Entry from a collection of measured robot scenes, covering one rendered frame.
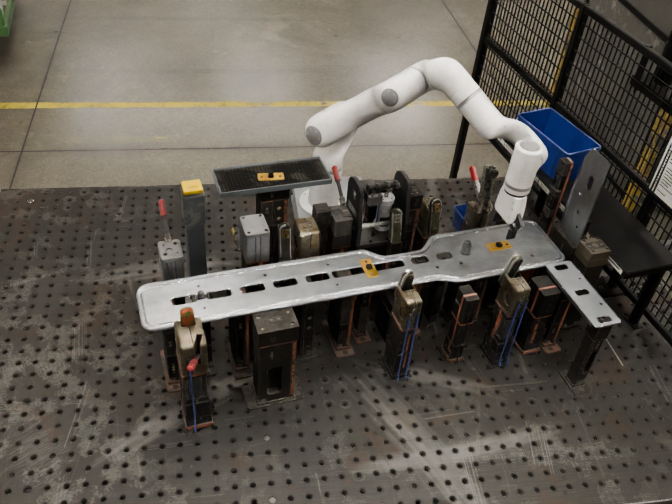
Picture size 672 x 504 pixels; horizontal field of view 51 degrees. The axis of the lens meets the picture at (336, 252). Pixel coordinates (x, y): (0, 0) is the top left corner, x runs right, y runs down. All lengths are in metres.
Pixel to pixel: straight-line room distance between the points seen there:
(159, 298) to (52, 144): 2.74
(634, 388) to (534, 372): 0.33
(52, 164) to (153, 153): 0.59
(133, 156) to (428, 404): 2.83
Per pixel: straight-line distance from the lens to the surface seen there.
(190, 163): 4.46
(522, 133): 2.28
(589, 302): 2.33
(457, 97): 2.21
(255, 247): 2.20
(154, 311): 2.09
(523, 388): 2.42
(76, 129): 4.88
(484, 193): 2.44
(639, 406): 2.54
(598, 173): 2.40
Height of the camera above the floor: 2.49
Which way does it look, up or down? 41 degrees down
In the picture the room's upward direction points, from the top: 6 degrees clockwise
